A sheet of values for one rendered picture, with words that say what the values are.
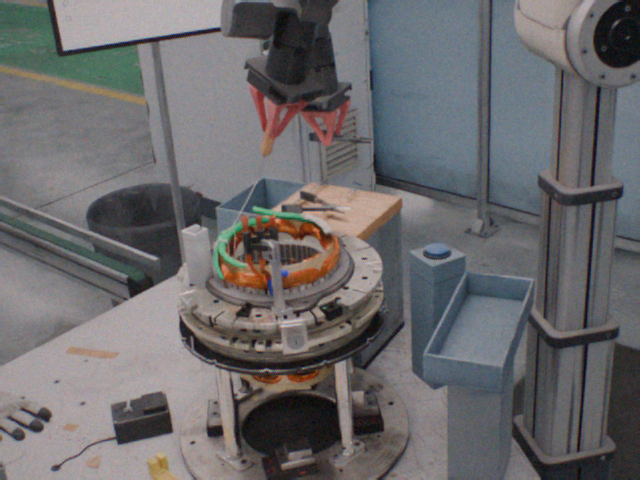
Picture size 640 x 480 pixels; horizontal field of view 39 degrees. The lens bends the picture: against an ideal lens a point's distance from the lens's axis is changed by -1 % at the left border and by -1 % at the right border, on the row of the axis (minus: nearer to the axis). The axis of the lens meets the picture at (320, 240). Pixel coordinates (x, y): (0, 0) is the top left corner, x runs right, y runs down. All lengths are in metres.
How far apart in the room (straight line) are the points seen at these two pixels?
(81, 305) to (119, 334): 1.82
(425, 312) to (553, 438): 0.32
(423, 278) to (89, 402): 0.66
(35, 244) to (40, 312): 1.24
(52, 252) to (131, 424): 0.96
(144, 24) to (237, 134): 1.68
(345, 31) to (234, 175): 0.81
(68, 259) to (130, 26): 0.61
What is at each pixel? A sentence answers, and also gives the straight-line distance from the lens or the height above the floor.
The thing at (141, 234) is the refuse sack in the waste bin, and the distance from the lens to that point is 2.94.
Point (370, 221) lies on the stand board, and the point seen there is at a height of 1.07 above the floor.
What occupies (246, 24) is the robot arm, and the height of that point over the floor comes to 1.50.
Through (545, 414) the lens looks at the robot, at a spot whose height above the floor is 0.75.
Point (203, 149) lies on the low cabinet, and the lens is 4.15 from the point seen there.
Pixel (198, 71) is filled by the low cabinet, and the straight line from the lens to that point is 4.02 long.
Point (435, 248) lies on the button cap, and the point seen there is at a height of 1.04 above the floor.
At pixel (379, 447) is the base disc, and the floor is 0.80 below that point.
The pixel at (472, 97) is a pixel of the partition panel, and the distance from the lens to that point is 3.84.
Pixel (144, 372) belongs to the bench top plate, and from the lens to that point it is 1.78.
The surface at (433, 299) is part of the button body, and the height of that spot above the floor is 0.97.
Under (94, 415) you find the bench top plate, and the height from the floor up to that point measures 0.78.
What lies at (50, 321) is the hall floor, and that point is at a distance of 3.67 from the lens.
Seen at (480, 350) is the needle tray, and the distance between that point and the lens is 1.31.
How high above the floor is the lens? 1.74
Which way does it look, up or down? 26 degrees down
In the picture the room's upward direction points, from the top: 4 degrees counter-clockwise
